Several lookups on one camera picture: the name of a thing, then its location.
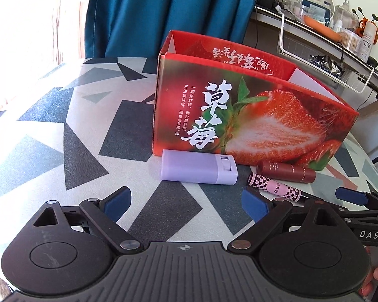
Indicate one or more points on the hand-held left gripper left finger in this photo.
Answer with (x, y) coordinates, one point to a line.
(116, 204)

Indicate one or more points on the white labelled bottle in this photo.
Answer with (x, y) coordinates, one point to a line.
(367, 42)

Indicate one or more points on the red strawberry print cardboard box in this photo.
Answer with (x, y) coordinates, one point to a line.
(271, 125)

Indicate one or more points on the orange lid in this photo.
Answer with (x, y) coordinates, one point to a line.
(321, 28)

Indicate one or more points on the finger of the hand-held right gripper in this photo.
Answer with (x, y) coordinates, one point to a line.
(352, 215)
(351, 195)

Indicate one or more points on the clear cotton swab container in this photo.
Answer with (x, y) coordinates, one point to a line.
(352, 40)

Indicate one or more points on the orange flower decoration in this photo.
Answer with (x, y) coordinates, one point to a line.
(363, 22)

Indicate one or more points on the clear box with blue label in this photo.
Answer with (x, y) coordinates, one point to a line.
(316, 8)

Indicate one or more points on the pink black checkered tube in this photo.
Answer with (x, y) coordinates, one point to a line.
(271, 186)

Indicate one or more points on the dark red lipstick tube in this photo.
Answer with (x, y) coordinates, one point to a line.
(286, 171)

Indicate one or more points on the silver foil packets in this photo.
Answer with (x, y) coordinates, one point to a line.
(324, 66)

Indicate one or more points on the purple plastic container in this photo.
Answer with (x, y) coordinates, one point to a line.
(189, 166)

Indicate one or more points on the blue curtain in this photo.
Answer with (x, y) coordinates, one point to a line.
(160, 6)

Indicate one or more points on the geometric patterned tablecloth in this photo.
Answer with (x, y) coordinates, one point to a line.
(82, 116)

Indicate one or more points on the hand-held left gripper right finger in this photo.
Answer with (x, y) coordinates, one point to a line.
(253, 204)

